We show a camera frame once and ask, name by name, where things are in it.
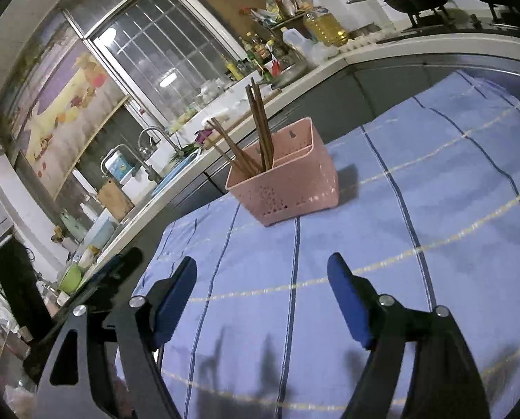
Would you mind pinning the egg tray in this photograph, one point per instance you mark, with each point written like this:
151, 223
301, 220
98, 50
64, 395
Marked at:
364, 40

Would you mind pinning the short metal faucet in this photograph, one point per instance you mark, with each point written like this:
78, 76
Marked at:
131, 157

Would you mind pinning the green bowl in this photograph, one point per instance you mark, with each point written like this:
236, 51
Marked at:
70, 279

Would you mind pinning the large yellow oil bottle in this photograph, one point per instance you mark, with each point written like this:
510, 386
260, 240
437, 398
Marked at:
325, 28

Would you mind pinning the blue detergent container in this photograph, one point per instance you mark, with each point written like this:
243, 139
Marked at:
118, 166

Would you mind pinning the pink plastic utensil basket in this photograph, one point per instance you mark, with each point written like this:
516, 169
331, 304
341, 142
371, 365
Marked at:
286, 192

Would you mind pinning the blue checked tablecloth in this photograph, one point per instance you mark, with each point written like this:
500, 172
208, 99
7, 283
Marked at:
373, 227

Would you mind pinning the bunch of wooden chopsticks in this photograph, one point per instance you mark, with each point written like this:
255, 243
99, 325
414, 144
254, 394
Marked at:
258, 122

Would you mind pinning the kitchen counter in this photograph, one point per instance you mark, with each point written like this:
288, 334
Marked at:
364, 54

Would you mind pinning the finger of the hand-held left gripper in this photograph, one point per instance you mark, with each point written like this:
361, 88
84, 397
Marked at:
111, 273

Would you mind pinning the wooden cutting board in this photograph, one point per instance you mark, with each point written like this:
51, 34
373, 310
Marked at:
115, 203

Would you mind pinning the tall curved metal faucet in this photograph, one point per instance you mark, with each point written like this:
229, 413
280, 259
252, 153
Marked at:
155, 133

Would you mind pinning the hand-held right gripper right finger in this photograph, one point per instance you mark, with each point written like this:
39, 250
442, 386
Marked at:
349, 301

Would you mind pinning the gas stove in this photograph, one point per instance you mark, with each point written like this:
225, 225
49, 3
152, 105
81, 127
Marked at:
443, 22

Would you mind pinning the white plastic jug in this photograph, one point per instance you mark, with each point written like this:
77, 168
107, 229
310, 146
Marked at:
297, 43

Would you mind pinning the barred window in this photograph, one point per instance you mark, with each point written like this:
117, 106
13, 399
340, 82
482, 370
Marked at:
164, 48

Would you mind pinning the metal bowl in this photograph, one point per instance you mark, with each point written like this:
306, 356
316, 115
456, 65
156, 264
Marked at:
288, 76

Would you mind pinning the fruit print wall poster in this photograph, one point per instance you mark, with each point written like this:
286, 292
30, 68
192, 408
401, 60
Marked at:
63, 104

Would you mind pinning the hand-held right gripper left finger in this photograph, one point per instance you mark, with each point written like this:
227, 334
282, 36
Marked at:
177, 297

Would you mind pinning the blue flat mat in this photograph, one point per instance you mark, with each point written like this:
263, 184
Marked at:
172, 174

